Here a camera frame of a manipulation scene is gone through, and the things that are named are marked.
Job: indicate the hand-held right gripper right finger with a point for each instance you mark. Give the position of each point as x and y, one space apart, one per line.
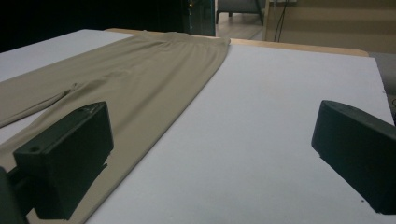
358 146

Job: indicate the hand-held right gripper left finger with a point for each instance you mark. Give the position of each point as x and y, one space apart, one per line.
68 155

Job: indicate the beige pants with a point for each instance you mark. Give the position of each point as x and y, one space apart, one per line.
140 77

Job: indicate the white table cover board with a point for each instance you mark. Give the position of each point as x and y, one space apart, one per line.
264 124

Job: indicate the grey chair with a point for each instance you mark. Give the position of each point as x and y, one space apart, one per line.
239 6

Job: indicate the dark cabinet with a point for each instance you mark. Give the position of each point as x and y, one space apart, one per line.
202 17

